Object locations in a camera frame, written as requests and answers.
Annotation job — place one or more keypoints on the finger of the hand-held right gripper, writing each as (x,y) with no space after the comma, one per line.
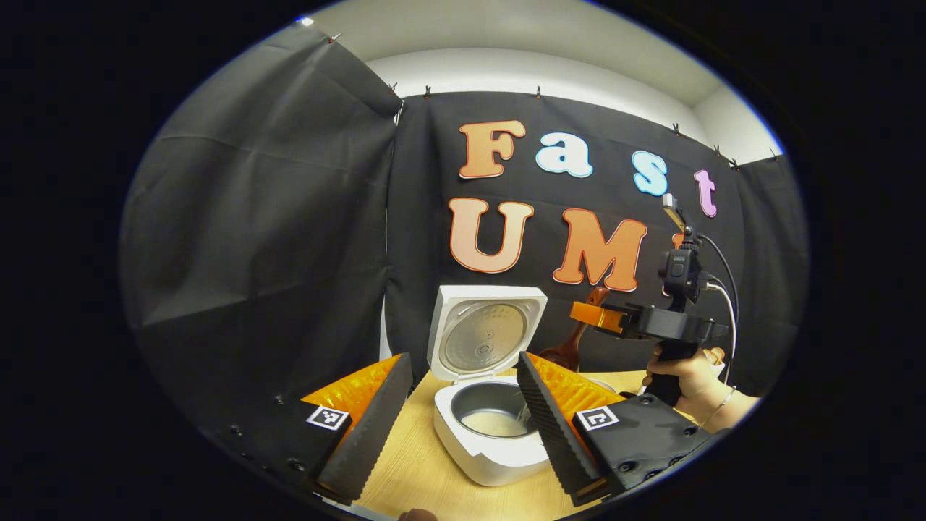
(597,317)

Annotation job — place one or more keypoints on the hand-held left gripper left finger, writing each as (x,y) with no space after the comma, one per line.
(376,427)

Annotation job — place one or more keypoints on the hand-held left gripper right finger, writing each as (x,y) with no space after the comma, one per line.
(553,427)

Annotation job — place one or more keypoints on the brown wooden spoon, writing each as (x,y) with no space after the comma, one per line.
(571,351)

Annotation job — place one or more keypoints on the white rice cooker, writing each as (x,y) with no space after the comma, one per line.
(492,463)

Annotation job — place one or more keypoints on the black backdrop cloth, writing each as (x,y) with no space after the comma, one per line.
(275,239)

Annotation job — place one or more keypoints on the row of cloth clips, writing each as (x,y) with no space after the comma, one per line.
(538,92)

